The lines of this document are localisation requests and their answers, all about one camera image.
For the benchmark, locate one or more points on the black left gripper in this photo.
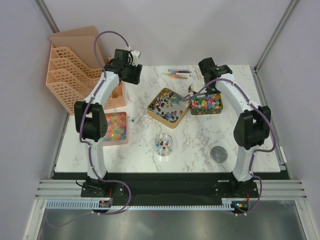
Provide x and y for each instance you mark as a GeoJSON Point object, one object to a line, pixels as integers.
{"type": "Point", "coordinates": [136, 79]}

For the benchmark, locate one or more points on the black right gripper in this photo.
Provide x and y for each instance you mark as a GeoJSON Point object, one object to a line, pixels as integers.
{"type": "Point", "coordinates": [208, 92]}

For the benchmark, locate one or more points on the gold tin of star candies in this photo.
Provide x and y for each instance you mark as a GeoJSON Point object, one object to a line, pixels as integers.
{"type": "Point", "coordinates": [206, 104]}

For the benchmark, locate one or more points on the gold tin of lollipops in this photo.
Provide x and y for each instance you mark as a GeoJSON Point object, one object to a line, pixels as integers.
{"type": "Point", "coordinates": [168, 108]}

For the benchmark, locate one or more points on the pink tray of gummy candies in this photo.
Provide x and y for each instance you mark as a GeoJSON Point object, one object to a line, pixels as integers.
{"type": "Point", "coordinates": [117, 129]}

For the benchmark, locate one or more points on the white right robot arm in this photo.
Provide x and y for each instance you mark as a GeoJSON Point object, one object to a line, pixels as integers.
{"type": "Point", "coordinates": [252, 126]}

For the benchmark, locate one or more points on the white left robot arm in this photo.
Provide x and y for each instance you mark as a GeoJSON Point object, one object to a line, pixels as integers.
{"type": "Point", "coordinates": [90, 119]}

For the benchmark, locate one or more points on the paperback book with yellow cover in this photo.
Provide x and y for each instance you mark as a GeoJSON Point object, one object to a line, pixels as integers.
{"type": "Point", "coordinates": [198, 73]}

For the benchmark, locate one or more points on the orange highlighter pen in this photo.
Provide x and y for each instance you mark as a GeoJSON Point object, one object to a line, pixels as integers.
{"type": "Point", "coordinates": [183, 77]}

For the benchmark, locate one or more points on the peach plastic file organizer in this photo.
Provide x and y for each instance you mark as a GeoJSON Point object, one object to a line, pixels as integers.
{"type": "Point", "coordinates": [73, 69]}

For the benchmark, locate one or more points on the silver round jar lid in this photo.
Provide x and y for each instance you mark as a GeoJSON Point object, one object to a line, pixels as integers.
{"type": "Point", "coordinates": [218, 154]}

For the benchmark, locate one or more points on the clear glass jar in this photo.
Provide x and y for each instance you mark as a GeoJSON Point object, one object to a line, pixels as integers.
{"type": "Point", "coordinates": [163, 144]}

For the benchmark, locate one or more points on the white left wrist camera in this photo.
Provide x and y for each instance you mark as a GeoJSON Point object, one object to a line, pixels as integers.
{"type": "Point", "coordinates": [134, 57]}

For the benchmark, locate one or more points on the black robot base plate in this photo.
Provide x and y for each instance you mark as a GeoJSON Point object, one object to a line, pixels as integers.
{"type": "Point", "coordinates": [169, 188]}

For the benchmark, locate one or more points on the light blue cable duct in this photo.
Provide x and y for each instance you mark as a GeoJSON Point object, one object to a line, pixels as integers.
{"type": "Point", "coordinates": [103, 205]}

